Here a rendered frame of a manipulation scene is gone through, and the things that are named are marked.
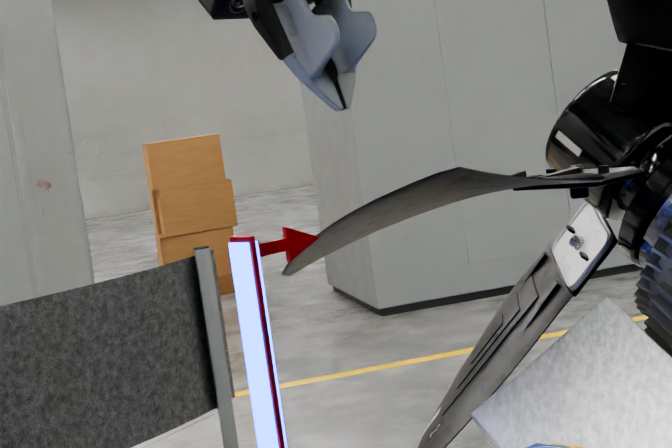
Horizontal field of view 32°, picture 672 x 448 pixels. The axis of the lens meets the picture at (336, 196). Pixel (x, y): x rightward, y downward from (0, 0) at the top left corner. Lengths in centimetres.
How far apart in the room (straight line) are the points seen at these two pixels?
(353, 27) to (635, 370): 35
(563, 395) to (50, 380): 187
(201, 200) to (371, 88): 237
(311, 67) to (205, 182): 810
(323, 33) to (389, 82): 621
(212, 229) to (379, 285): 225
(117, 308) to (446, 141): 456
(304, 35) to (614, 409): 38
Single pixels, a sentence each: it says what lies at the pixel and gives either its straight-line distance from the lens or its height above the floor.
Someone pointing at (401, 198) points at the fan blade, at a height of 120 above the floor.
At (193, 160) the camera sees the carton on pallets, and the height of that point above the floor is 105.
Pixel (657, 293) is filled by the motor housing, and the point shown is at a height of 108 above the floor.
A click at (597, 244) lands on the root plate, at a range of 108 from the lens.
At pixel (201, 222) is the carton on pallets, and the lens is 896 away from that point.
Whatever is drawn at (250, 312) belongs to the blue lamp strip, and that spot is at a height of 114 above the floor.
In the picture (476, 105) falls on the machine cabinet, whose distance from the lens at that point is 721.
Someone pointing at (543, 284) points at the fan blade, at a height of 108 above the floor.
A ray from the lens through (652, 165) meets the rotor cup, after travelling 104.
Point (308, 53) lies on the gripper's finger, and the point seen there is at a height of 131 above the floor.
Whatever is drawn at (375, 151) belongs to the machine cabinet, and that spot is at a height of 100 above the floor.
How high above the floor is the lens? 126
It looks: 4 degrees down
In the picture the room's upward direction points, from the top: 8 degrees counter-clockwise
